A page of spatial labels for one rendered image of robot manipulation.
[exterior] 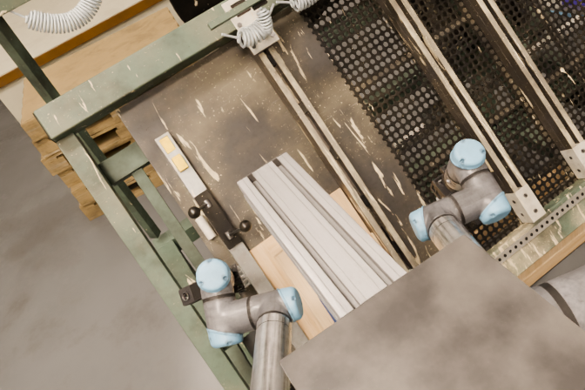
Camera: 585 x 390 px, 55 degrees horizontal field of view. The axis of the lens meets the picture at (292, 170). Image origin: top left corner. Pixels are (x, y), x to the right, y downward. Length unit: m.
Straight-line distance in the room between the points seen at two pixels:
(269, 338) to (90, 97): 0.97
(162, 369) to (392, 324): 2.95
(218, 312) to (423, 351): 0.77
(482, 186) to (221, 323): 0.66
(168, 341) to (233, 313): 2.34
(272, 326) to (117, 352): 2.64
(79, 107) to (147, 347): 2.13
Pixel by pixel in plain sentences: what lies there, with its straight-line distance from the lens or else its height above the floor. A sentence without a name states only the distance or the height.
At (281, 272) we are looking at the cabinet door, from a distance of 1.86.
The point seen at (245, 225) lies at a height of 1.44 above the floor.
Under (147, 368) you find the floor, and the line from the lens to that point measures 3.57.
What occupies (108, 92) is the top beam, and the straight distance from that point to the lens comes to 1.80.
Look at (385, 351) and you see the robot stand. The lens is 0.59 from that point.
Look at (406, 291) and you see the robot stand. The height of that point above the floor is 2.03.
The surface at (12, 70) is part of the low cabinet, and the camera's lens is 5.52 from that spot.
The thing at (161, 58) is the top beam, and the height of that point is 1.86.
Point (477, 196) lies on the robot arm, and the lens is 1.34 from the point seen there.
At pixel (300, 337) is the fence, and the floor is 1.04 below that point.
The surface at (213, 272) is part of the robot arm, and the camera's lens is 1.28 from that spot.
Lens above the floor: 2.53
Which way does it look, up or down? 37 degrees down
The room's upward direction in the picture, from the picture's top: 25 degrees counter-clockwise
